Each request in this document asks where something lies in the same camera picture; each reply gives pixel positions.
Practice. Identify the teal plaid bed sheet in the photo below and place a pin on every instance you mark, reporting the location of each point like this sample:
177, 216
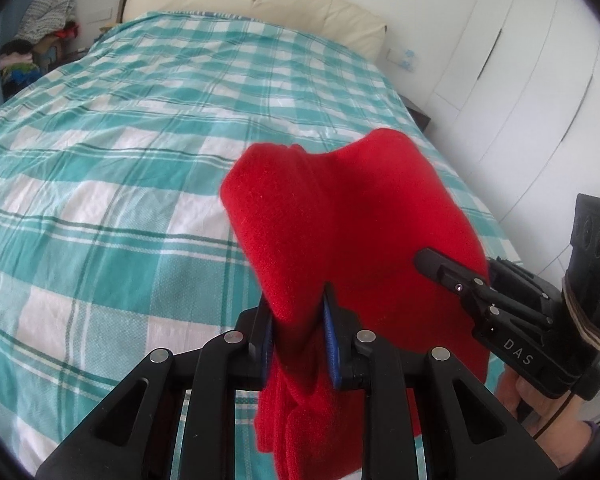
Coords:
130, 160

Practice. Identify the person's right hand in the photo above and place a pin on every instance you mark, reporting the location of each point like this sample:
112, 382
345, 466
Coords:
510, 392

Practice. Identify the person's right forearm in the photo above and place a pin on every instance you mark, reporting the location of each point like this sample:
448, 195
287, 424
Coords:
591, 437

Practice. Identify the cream padded headboard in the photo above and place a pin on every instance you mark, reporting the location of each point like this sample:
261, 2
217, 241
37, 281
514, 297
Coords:
255, 5

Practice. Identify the dark nightstand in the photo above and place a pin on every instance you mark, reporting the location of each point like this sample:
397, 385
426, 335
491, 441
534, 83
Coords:
416, 112

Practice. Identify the pile of mixed clothes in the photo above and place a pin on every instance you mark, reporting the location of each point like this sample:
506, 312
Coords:
40, 40

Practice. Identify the red knit sweater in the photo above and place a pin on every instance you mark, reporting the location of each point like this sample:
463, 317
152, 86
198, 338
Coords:
355, 210

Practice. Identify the white wardrobe doors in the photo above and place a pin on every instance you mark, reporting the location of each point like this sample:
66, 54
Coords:
530, 85

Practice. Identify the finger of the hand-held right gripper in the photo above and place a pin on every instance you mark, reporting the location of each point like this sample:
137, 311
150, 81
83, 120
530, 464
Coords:
437, 265

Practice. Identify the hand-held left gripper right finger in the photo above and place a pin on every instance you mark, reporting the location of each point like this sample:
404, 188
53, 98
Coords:
333, 347

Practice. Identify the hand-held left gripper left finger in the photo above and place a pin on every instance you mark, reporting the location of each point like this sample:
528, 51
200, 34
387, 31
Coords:
267, 347

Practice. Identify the white wall socket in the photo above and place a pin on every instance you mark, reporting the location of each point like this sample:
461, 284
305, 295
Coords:
401, 59

